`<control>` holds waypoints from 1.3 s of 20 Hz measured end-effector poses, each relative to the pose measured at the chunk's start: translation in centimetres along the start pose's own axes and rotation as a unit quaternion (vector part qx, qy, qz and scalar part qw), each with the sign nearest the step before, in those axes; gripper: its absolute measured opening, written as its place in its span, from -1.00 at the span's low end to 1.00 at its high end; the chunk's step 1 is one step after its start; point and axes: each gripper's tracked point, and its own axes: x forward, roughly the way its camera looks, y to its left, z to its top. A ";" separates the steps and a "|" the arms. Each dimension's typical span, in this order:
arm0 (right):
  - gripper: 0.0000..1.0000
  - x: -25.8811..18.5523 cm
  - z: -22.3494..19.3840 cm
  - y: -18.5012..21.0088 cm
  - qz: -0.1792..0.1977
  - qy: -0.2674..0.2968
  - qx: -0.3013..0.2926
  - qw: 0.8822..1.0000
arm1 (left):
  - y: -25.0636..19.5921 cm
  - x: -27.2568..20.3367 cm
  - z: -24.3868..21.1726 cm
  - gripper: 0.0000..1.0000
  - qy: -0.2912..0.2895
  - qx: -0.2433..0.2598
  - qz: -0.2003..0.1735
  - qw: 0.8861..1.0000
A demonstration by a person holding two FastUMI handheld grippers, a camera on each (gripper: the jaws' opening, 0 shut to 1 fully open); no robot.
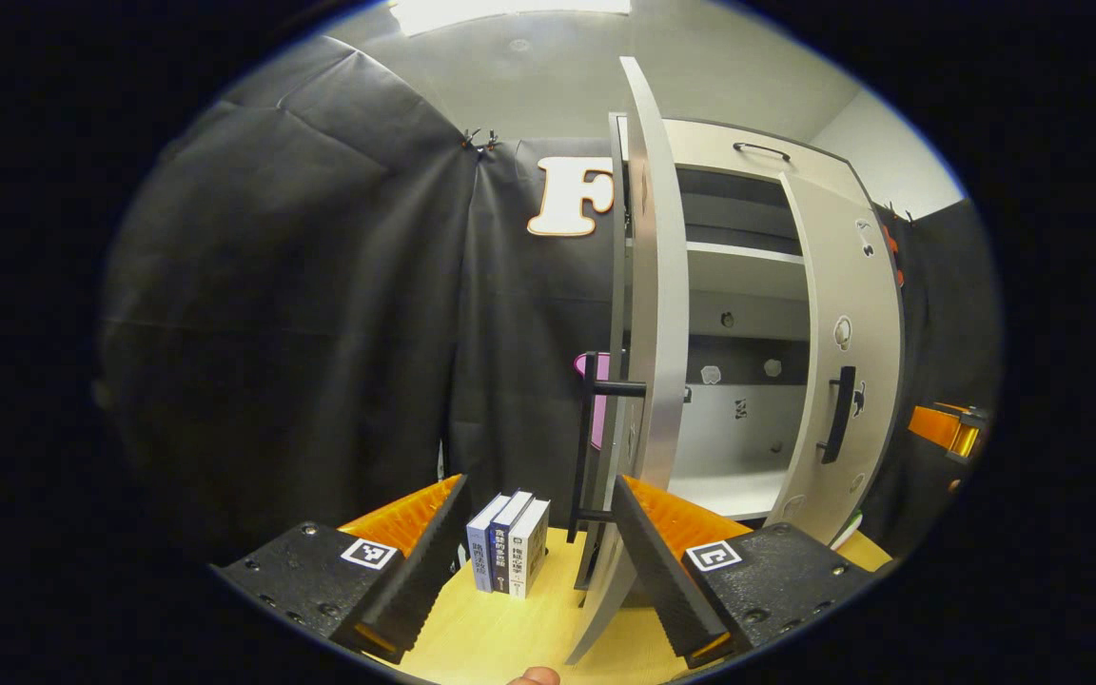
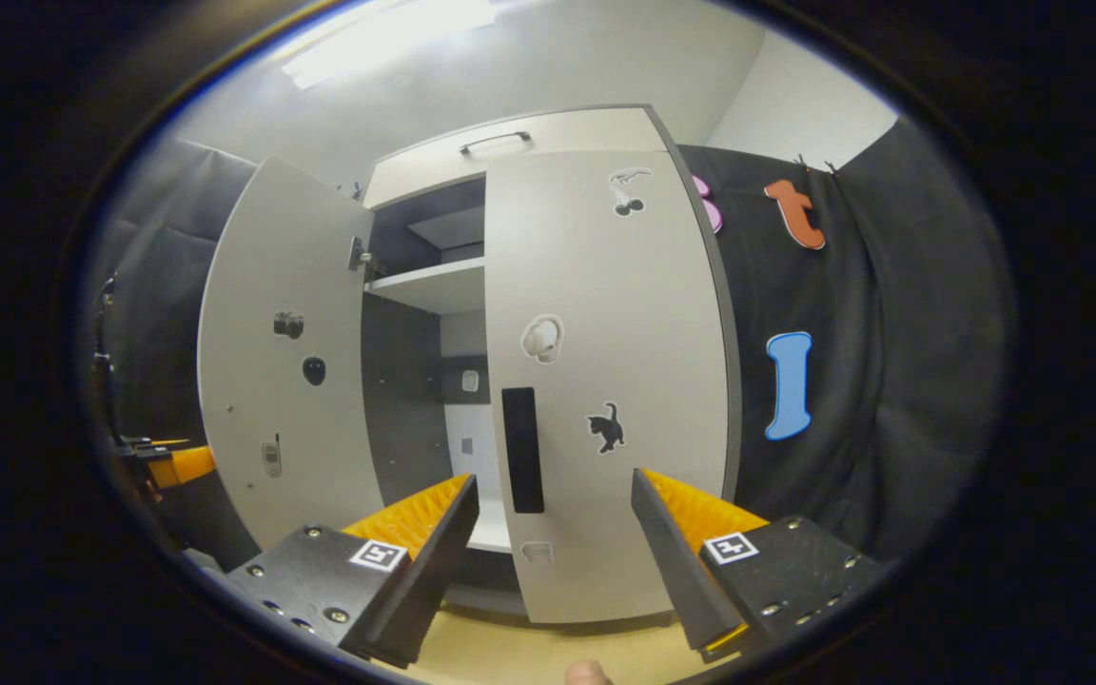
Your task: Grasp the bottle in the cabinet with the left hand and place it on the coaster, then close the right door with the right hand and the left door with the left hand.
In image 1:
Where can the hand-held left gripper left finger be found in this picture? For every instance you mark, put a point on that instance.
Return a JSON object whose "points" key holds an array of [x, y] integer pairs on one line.
{"points": [[429, 552]]}

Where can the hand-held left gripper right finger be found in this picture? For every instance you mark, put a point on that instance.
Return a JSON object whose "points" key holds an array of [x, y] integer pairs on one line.
{"points": [[662, 561]]}

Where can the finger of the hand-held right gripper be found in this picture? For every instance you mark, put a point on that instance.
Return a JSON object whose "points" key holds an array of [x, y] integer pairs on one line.
{"points": [[933, 428]]}

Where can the cabinet door with cat sticker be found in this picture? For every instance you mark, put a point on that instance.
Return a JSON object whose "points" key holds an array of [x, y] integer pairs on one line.
{"points": [[852, 285]]}

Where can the cabinet door with camera sticker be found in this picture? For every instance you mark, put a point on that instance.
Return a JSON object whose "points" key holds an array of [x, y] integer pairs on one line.
{"points": [[662, 285]]}

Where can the white and grey cabinet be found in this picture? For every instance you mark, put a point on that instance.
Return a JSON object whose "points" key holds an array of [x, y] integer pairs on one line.
{"points": [[738, 447]]}

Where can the white cabinet shelf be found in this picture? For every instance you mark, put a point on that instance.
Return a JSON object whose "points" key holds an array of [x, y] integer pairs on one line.
{"points": [[748, 271]]}

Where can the light blue book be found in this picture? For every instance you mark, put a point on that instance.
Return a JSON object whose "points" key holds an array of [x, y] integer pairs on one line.
{"points": [[483, 552]]}

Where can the dark blue book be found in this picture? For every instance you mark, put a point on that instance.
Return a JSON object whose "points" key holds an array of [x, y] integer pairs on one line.
{"points": [[505, 547]]}

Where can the white book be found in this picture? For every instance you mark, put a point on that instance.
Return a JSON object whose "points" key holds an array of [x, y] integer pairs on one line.
{"points": [[531, 552]]}

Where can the black backdrop cloth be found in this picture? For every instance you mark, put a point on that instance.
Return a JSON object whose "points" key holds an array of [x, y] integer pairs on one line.
{"points": [[320, 285], [948, 314]]}

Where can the watermelon slice toy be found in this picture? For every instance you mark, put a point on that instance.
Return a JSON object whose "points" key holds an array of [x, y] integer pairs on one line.
{"points": [[848, 531]]}

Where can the white drawer front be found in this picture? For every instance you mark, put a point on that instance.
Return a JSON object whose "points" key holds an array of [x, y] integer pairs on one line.
{"points": [[729, 166]]}

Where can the small black cloth clip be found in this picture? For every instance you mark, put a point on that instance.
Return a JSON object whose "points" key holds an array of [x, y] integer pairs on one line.
{"points": [[470, 140], [491, 144]]}

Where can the ceiling light panel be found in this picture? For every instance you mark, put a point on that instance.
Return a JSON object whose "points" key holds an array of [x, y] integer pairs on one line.
{"points": [[510, 11]]}

